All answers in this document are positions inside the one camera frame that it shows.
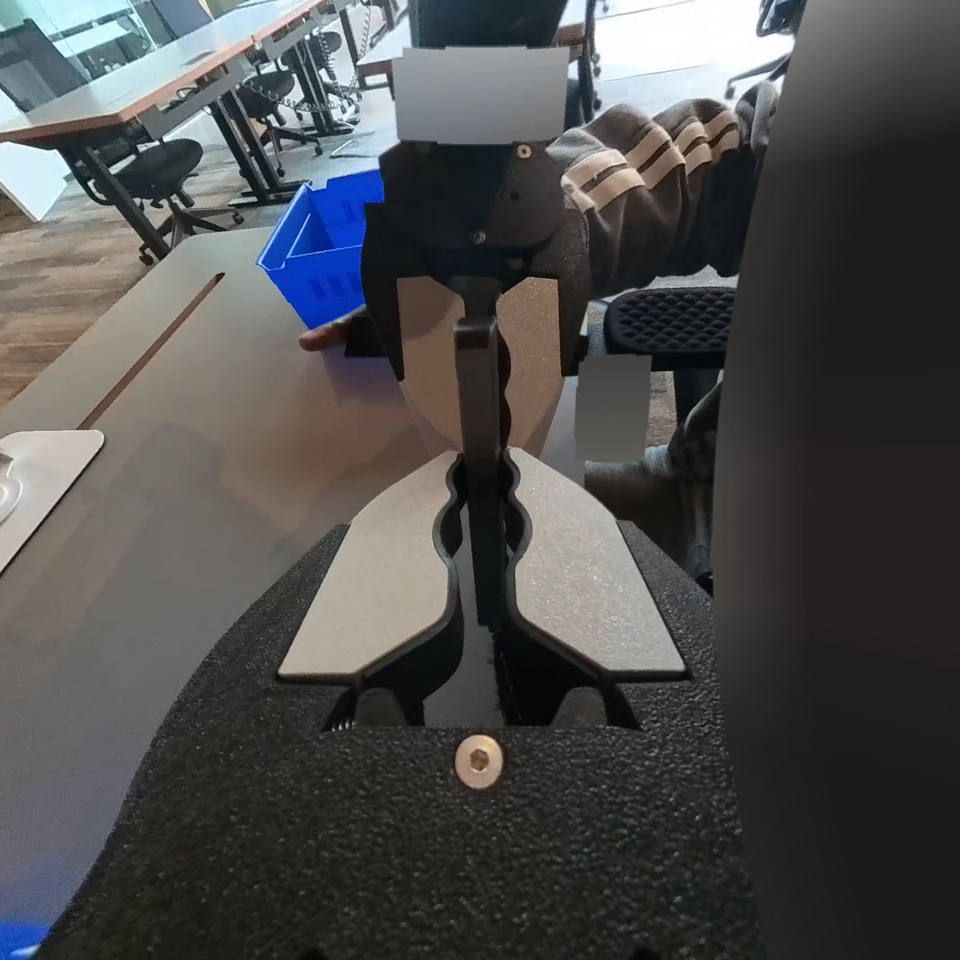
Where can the wooden office desk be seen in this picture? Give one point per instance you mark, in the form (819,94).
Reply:
(150,83)

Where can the black mesh chair armrest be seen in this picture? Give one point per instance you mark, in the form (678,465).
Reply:
(675,318)

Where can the grey slim usb hub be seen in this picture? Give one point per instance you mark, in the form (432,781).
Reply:
(480,405)

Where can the black office chair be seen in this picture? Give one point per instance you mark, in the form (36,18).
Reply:
(143,165)

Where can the person's right hand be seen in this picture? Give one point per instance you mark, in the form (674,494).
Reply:
(333,333)

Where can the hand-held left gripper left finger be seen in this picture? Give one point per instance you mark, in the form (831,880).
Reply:
(375,585)

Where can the blue plastic bin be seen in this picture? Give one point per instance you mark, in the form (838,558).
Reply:
(323,248)

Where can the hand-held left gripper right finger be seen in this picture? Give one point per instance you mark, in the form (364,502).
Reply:
(593,585)

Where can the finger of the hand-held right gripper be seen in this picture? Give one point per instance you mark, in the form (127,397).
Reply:
(537,353)
(428,353)

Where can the white document stand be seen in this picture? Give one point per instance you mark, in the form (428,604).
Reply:
(38,488)

